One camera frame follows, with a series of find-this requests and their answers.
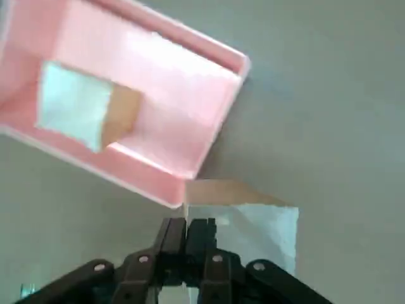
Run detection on pink plastic tray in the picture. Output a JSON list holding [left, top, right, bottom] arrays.
[[0, 0, 252, 210]]

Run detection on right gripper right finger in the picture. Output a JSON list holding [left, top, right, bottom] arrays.
[[186, 217, 333, 304]]

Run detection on kraft paper carton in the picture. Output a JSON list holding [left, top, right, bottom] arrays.
[[37, 61, 143, 153], [183, 179, 300, 288]]

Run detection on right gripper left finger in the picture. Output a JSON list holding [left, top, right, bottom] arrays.
[[12, 217, 187, 304]]

